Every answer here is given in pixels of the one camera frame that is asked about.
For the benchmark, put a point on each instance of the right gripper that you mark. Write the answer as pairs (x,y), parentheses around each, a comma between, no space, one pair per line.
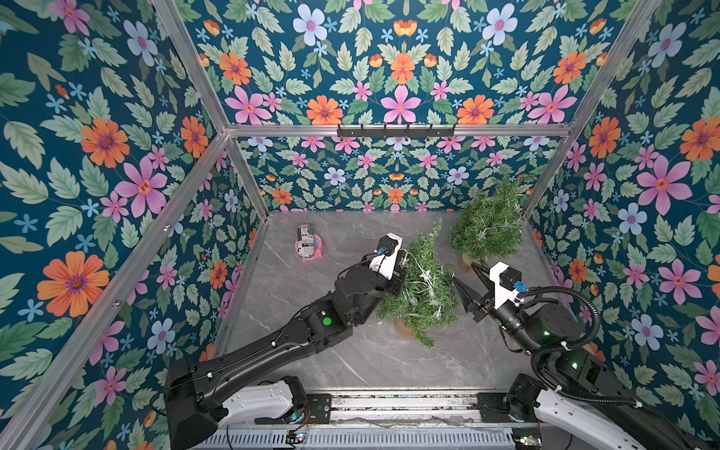
(487,307)

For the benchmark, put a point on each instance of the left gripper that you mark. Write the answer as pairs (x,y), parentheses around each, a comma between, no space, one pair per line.
(394,279)

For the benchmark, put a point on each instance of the small green tree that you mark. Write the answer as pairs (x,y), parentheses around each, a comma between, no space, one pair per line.
(488,222)
(395,307)

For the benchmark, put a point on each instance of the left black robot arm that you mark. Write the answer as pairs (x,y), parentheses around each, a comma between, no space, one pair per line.
(202,397)

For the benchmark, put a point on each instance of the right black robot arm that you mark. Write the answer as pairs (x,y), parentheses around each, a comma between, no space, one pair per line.
(569,388)

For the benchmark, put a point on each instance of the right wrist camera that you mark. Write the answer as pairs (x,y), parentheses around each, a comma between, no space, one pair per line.
(508,285)

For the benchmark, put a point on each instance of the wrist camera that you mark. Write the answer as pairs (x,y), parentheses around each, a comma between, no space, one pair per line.
(386,255)
(508,285)

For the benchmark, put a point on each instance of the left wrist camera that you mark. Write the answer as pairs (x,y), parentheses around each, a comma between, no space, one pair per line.
(386,255)

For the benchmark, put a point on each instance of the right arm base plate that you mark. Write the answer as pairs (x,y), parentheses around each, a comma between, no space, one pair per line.
(500,407)

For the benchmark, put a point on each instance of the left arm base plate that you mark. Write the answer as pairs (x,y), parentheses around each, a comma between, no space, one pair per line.
(317,410)

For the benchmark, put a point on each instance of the white cable duct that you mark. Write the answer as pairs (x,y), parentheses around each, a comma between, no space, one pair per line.
(361,439)

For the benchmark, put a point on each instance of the black hook rail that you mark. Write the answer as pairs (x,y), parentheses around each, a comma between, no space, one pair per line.
(417,132)

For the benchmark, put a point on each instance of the aluminium frame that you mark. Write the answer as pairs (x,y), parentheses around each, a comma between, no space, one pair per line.
(127,211)

